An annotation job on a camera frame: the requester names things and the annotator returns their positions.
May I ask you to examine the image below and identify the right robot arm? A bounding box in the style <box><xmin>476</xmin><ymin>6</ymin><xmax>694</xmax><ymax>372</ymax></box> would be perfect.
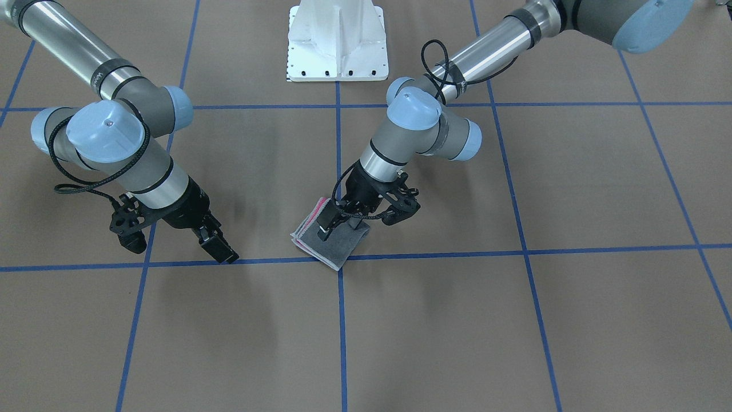
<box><xmin>2</xmin><ymin>1</ymin><xmax>238</xmax><ymax>263</ymax></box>

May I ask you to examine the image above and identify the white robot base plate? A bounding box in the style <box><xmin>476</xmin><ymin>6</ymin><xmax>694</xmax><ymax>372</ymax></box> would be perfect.
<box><xmin>286</xmin><ymin>1</ymin><xmax>389</xmax><ymax>82</ymax></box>

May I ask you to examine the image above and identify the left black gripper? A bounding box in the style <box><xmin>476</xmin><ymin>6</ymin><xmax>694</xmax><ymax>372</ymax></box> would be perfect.
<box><xmin>316</xmin><ymin>163</ymin><xmax>421</xmax><ymax>241</ymax></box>

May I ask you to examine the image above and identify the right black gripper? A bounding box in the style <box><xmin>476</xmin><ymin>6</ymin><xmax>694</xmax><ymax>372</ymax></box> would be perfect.
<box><xmin>161</xmin><ymin>177</ymin><xmax>240</xmax><ymax>264</ymax></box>

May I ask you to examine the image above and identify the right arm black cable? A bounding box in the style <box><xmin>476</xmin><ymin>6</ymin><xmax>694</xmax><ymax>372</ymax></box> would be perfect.
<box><xmin>48</xmin><ymin>102</ymin><xmax>152</xmax><ymax>201</ymax></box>

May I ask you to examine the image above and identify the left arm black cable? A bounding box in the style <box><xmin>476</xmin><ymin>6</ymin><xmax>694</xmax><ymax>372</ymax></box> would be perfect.
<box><xmin>332</xmin><ymin>39</ymin><xmax>492</xmax><ymax>221</ymax></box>

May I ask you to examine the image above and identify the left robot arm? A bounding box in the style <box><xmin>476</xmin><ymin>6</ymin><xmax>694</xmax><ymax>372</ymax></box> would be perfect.
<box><xmin>315</xmin><ymin>1</ymin><xmax>693</xmax><ymax>242</ymax></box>

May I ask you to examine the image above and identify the pink and grey towel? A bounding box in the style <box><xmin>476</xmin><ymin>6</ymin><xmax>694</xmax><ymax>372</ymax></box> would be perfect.
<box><xmin>291</xmin><ymin>197</ymin><xmax>369</xmax><ymax>271</ymax></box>

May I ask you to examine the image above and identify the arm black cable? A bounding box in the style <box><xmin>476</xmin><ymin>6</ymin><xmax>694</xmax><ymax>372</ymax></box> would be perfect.
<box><xmin>48</xmin><ymin>102</ymin><xmax>152</xmax><ymax>201</ymax></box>
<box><xmin>332</xmin><ymin>39</ymin><xmax>492</xmax><ymax>221</ymax></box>

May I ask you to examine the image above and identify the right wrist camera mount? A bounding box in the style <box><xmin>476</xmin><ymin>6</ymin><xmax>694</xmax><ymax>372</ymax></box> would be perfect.
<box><xmin>109</xmin><ymin>195</ymin><xmax>147</xmax><ymax>255</ymax></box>

